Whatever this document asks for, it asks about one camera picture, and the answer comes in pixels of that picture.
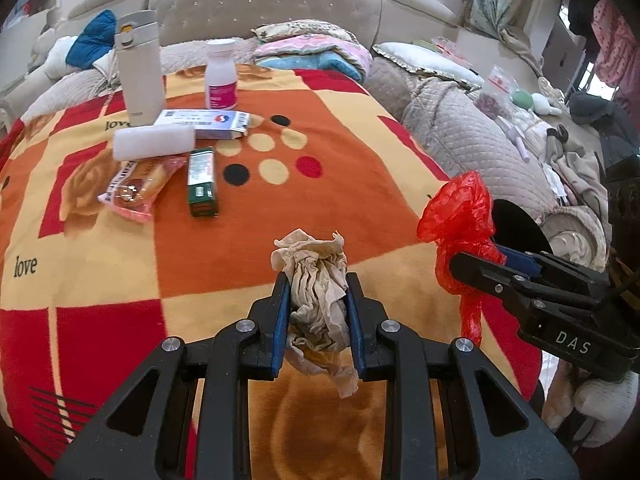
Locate folded beige floral quilt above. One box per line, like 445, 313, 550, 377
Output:
250, 20, 357, 45

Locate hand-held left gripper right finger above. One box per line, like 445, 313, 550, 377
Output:
345, 272, 581, 480

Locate white plush toy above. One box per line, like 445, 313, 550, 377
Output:
531, 92, 564, 117

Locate white thermos bottle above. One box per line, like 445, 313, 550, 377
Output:
114, 10, 167, 129

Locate black round trash bin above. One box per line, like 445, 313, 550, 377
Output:
487, 199, 559, 271

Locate beige quilted sofa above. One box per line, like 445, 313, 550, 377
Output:
367, 55, 612, 272

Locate white blue medicine box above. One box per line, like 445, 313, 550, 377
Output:
152, 109, 251, 141

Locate pink dotted hanging garment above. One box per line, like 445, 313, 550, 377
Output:
590, 0, 640, 92

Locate white foam block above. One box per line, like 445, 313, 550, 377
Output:
112, 125, 196, 162

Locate floral curtain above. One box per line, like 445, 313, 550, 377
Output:
462, 0, 544, 69

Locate person's right hand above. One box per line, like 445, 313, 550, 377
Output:
542, 360, 638, 449

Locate clear plastic bag red contents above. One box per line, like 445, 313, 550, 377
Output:
475, 66, 522, 119

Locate dark padded jacket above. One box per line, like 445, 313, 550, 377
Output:
570, 92, 640, 172

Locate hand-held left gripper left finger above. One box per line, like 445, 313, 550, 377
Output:
52, 272, 293, 480

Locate folded blue blanket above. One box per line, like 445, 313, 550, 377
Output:
260, 52, 362, 82

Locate folded pink blanket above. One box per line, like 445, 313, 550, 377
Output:
252, 35, 374, 82

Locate crumpled beige clothing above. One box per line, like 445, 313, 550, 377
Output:
542, 127, 609, 212

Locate black hanging garment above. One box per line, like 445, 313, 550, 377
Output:
567, 0, 609, 37

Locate green carton box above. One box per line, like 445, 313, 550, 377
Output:
187, 146, 221, 219

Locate orange red printed blanket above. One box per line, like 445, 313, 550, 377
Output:
0, 65, 547, 478

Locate pink snack packet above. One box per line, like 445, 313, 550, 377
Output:
97, 156, 189, 224

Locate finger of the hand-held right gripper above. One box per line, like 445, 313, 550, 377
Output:
447, 250, 603, 333
492, 244, 612, 306

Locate white ruffled pillow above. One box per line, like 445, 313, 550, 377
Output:
372, 41, 486, 92

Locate blue cloth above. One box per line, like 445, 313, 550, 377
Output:
65, 9, 119, 69

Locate lilac plastic brush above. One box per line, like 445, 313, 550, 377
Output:
505, 125, 529, 161

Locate beige tissue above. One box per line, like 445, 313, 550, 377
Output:
271, 228, 360, 400

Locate white pill bottle pink label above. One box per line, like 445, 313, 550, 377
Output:
205, 38, 239, 111

